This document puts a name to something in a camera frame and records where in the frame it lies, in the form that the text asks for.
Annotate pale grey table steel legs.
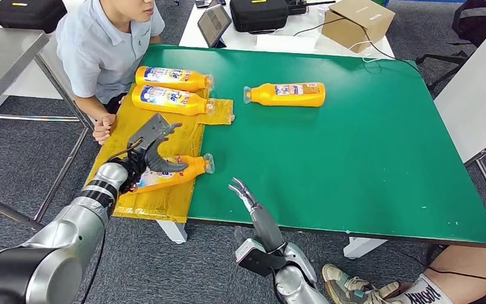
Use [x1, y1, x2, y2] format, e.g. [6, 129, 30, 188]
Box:
[432, 10, 486, 217]

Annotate yellow taped cardboard mat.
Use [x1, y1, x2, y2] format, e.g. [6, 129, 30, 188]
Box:
[84, 85, 235, 224]

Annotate black handheld radio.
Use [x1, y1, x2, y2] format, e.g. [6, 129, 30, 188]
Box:
[283, 0, 337, 16]

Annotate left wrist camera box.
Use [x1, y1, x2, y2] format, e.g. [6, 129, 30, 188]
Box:
[127, 113, 171, 153]

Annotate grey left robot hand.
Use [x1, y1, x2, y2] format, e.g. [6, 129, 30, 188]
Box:
[140, 122, 189, 174]

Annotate orange detergent bottle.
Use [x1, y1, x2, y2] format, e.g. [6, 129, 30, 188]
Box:
[242, 82, 327, 108]
[135, 65, 215, 92]
[130, 84, 216, 117]
[132, 153, 216, 194]

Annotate white printed sock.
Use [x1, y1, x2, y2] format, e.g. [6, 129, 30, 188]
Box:
[402, 274, 454, 304]

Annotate grey sneaker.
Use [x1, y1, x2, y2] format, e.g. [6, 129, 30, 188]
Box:
[321, 263, 408, 304]

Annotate grey tablet on stand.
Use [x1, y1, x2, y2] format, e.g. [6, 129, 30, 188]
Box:
[197, 4, 233, 49]

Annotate brown cardboard box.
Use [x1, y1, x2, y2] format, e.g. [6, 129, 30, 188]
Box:
[321, 0, 396, 54]

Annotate white cable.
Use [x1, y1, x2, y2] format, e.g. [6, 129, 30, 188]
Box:
[347, 39, 395, 65]

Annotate white table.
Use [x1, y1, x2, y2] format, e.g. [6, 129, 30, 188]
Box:
[178, 0, 396, 60]
[0, 0, 80, 101]

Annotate black cable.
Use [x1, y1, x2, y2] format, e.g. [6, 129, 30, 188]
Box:
[293, 17, 421, 74]

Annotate black office chair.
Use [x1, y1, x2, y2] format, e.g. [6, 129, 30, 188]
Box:
[414, 0, 486, 93]

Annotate seated person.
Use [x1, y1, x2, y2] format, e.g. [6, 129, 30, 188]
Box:
[55, 0, 166, 146]

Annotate black case with yellow label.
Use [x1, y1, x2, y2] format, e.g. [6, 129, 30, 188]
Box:
[0, 0, 68, 34]
[229, 0, 290, 34]

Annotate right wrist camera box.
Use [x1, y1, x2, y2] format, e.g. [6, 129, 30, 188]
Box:
[234, 238, 288, 277]

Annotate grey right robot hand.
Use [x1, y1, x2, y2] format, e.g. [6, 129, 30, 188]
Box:
[228, 177, 288, 255]

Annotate person's right hand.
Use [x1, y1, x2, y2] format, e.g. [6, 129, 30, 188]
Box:
[92, 113, 117, 146]

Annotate white table leg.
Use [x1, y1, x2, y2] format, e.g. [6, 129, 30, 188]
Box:
[343, 237, 389, 260]
[156, 220, 189, 245]

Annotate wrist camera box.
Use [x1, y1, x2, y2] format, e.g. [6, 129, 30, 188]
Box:
[234, 238, 288, 277]
[127, 113, 171, 153]

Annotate person's bare leg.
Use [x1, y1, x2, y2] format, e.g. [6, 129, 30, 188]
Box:
[425, 220, 486, 304]

